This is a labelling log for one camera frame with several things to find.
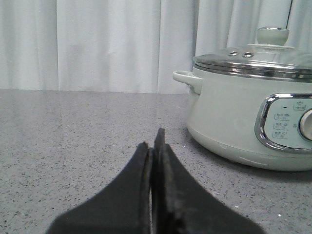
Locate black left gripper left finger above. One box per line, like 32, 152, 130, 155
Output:
47, 142, 153, 234

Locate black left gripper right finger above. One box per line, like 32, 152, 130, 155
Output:
151, 128, 264, 234

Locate glass pot lid steel rim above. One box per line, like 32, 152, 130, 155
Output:
194, 26, 312, 82

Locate pale green electric cooking pot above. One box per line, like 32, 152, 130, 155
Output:
173, 68, 312, 171

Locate white pleated curtain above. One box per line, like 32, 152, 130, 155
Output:
0, 0, 312, 94

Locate black cable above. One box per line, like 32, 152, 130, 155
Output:
285, 0, 294, 29

